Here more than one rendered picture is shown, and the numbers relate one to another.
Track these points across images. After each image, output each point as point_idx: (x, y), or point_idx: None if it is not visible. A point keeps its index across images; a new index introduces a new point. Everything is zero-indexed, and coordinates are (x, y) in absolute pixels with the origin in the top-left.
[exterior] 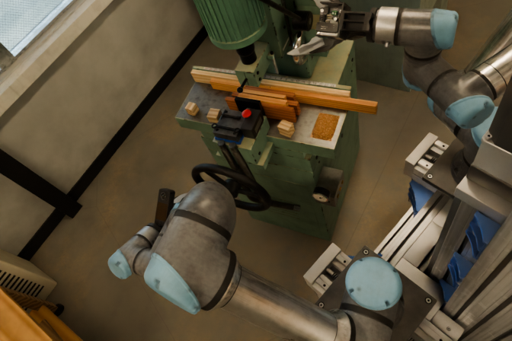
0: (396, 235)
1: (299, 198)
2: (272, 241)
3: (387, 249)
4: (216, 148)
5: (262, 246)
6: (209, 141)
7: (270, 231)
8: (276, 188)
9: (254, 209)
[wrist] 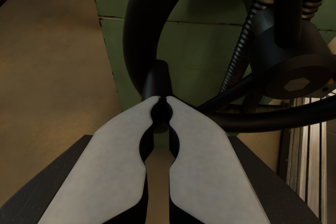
0: (311, 125)
1: (241, 101)
2: (164, 168)
3: (312, 142)
4: (123, 10)
5: (154, 178)
6: None
7: (157, 157)
8: (213, 92)
9: (288, 125)
